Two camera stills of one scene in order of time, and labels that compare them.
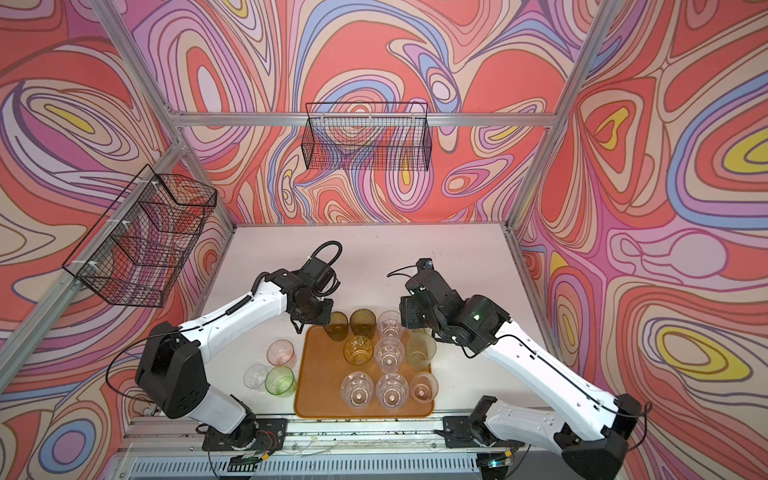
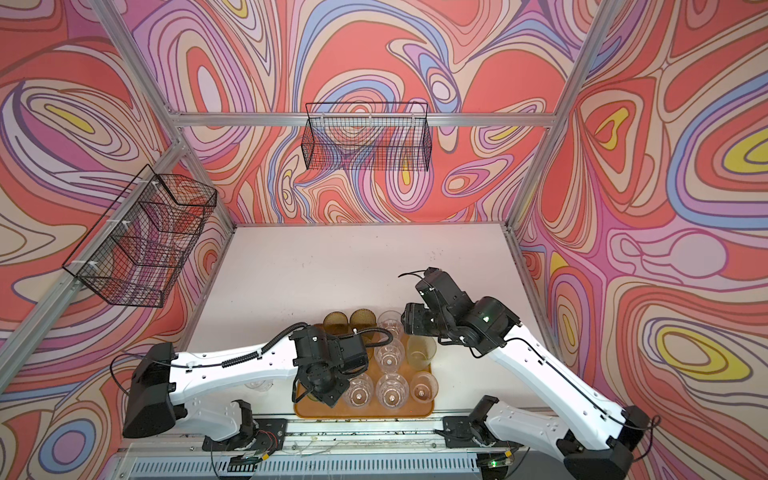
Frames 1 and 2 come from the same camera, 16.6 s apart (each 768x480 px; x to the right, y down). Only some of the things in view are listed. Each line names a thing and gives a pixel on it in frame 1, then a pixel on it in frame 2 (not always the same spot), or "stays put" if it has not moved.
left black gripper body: (317, 311) to (329, 393)
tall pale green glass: (422, 347) stays put
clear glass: (357, 389) stays put
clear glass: (389, 353) stays put
